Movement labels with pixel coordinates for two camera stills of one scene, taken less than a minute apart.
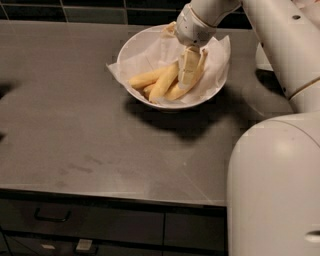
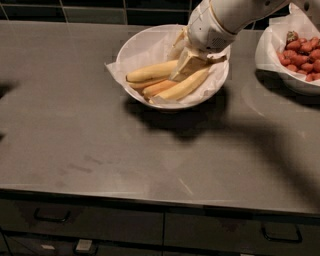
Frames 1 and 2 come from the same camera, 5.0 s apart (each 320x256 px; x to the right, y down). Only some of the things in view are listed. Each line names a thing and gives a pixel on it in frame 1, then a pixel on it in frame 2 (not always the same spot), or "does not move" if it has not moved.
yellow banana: (164, 78) to (159, 70)
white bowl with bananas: (148, 62) does not move
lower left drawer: (27, 245) does not move
